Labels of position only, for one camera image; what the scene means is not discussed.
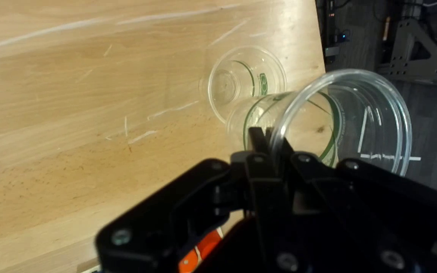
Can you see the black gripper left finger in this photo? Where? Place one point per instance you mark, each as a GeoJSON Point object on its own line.
{"type": "Point", "coordinates": [259, 172]}

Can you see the clear plastic cup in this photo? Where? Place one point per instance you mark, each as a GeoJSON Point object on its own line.
{"type": "Point", "coordinates": [343, 115]}
{"type": "Point", "coordinates": [241, 75]}

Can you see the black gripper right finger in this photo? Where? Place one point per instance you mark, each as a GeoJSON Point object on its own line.
{"type": "Point", "coordinates": [291, 186]}

